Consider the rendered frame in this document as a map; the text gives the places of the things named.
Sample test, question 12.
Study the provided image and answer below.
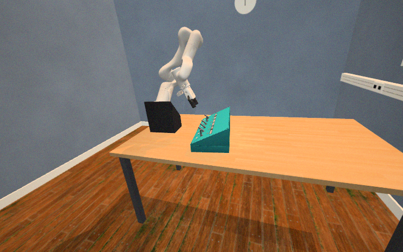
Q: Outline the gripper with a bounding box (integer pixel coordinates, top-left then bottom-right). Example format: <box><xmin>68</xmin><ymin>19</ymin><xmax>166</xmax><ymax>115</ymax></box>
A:
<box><xmin>183</xmin><ymin>86</ymin><xmax>198</xmax><ymax>108</ymax></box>

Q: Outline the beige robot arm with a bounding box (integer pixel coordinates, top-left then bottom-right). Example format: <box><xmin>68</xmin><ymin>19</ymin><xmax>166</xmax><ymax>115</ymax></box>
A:
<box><xmin>156</xmin><ymin>27</ymin><xmax>203</xmax><ymax>101</ymax></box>

